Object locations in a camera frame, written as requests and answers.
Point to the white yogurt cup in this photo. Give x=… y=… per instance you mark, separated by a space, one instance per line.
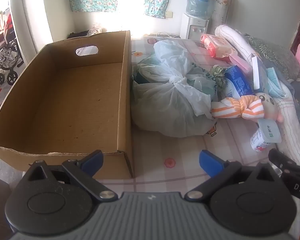
x=266 y=135

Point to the white packet with blue edge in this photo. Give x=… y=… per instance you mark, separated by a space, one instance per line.
x=258 y=73

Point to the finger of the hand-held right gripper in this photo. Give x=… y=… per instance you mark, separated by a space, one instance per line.
x=276 y=157

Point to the blue tissue packet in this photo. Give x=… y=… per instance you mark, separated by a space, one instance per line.
x=238 y=80

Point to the red wet wipes pack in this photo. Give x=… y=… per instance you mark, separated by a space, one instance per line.
x=216 y=46

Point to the orange striped plush toy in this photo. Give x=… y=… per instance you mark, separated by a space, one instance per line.
x=229 y=108

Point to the rolled white towel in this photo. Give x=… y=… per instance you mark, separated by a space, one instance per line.
x=236 y=38

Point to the checked printed bed mat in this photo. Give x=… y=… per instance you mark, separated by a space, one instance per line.
x=169 y=152

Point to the white quilted blanket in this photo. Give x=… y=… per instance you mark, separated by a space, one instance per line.
x=293 y=132

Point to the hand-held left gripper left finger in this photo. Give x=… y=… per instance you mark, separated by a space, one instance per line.
x=93 y=159

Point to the rolled printed mat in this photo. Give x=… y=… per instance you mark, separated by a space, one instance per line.
x=222 y=7

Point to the grey floral pillow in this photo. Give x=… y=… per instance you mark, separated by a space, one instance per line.
x=277 y=55

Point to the wall socket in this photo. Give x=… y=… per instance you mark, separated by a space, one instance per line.
x=169 y=14

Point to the wheelchair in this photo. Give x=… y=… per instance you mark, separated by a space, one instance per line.
x=4 y=60

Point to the dark cloth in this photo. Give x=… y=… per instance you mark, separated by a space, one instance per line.
x=77 y=34

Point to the pink plush toy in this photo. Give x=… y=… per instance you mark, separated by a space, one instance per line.
x=267 y=105

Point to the teal checked towel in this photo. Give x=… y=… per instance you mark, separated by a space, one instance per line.
x=276 y=83

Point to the white plastic bags on floor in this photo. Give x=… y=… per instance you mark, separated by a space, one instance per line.
x=97 y=28

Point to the brown cardboard box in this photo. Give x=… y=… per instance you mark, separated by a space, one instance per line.
x=72 y=100

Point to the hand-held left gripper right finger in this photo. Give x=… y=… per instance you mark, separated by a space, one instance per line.
x=210 y=161

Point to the white tied plastic bag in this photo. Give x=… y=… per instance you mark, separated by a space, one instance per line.
x=164 y=105

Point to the green floral scrunchie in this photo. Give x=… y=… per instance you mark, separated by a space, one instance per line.
x=218 y=75

